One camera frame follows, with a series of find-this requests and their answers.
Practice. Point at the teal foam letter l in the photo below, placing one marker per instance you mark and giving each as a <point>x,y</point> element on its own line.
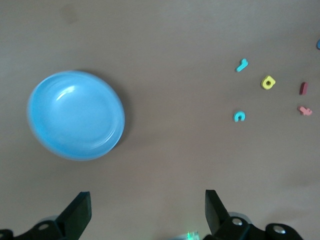
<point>241,66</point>

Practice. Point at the blue foam letter p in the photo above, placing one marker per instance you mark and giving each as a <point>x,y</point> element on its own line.
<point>318,44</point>

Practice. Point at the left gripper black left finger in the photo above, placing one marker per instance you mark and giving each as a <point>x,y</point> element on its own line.
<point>75,215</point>

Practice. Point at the yellow foam letter b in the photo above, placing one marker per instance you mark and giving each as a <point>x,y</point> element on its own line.
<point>264,85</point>

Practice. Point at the dark red foam letter l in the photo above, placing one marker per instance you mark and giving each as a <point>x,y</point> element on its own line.
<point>303,88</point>

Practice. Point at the blue plastic plate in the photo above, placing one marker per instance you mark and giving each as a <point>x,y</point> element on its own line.
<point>75,115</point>

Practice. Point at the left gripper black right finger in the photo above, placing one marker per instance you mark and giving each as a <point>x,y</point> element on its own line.
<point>216,217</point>

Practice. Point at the pink foam letter t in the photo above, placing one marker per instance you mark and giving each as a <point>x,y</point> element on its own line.
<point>303,110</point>

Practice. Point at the teal foam letter c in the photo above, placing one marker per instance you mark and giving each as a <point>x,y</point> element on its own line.
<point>236,114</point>

